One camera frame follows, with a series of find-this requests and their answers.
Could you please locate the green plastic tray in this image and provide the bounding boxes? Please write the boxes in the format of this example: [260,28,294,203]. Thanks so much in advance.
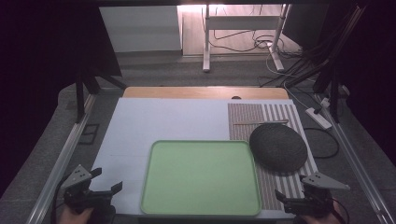
[140,139,262,217]

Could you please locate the dark round woven placemat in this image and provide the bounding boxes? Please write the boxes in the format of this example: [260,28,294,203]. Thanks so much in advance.
[248,123,309,174]

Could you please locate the white power strip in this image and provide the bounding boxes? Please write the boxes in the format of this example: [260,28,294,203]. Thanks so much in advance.
[304,106,333,131]

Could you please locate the white cable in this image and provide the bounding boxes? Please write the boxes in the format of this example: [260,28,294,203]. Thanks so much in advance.
[264,43,316,110]

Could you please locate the striped brown white placemat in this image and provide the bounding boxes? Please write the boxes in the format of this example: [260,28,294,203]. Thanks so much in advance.
[227,103,319,211]

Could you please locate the black metal stand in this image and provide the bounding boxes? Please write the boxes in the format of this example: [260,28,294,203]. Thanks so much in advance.
[74,6,128,124]
[312,6,368,124]

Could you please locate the person's left hand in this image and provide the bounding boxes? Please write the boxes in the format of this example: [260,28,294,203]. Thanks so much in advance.
[58,205,95,224]

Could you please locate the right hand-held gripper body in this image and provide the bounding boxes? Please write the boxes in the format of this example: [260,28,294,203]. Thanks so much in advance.
[282,172,351,218]

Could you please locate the black looped cable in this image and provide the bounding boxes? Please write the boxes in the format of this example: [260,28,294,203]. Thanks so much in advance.
[303,126,341,160]

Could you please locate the white table cover sheet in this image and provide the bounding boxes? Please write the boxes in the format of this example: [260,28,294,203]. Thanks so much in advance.
[89,97,319,219]

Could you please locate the tangled floor cables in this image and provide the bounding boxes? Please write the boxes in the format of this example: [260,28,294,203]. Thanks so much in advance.
[201,6,304,60]

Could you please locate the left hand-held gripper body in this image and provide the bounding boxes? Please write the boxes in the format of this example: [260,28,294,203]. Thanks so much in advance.
[60,164,117,217]

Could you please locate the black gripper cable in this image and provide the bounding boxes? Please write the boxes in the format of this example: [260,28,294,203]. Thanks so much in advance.
[49,174,70,224]
[330,197,351,224]

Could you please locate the white desk frame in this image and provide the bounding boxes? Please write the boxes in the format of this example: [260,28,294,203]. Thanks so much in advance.
[202,3,292,74]

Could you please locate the black rectangular frame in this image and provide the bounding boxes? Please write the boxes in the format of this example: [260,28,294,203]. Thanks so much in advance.
[78,123,101,146]

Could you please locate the white panel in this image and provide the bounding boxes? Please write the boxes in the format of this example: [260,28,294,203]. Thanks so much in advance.
[99,5,182,53]

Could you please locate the person's right hand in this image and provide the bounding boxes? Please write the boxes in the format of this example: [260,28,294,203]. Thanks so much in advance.
[292,212,344,224]

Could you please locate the wooden chopsticks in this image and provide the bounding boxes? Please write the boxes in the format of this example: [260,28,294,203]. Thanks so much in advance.
[232,119,290,126]

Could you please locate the aluminium rail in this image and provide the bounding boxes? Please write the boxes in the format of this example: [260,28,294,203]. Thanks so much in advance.
[25,92,97,224]
[315,92,396,224]

